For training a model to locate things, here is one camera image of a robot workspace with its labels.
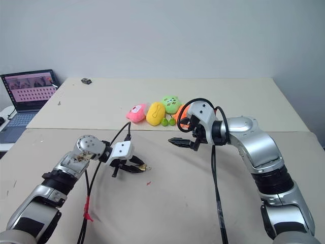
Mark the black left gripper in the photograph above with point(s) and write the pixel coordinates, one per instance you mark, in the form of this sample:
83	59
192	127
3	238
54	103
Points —
119	164

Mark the small black box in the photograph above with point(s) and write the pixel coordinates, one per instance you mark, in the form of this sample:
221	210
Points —
86	81

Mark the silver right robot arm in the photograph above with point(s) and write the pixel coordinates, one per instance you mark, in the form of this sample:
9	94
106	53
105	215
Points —
256	147

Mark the small red scrap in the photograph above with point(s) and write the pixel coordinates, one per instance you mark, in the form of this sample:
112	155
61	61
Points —
148	183

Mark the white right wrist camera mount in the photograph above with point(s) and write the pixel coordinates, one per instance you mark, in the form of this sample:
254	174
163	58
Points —
203	113

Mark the orange plush toy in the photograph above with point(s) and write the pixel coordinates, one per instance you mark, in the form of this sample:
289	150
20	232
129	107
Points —
183	113

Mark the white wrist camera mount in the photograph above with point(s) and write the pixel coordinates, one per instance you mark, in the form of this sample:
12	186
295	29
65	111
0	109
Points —
203	113
121	150

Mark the black computer mouse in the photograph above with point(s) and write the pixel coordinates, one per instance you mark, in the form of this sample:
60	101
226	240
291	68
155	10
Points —
1	121

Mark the green plush toy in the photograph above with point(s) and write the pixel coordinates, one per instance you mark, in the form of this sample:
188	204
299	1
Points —
171	103

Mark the brass padlock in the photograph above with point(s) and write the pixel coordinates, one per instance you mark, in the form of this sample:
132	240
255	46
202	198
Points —
142	167

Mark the yellow plush toy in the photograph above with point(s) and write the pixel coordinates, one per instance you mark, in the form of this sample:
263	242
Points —
155	114

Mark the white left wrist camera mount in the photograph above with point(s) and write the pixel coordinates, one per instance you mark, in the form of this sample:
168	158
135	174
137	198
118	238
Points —
121	150

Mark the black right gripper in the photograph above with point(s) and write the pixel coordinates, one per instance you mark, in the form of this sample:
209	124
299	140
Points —
199	132

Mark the open laptop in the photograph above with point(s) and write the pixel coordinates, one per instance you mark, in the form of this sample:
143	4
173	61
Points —
28	99

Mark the grey rounded shape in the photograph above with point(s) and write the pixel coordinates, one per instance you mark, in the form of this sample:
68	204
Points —
297	239

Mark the pink plush toy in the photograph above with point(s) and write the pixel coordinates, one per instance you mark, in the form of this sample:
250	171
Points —
137	114

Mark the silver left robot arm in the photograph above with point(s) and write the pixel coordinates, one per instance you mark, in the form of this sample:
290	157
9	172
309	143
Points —
33	211

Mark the small green pear toy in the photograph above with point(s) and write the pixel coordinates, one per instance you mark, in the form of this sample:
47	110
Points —
164	122
172	122

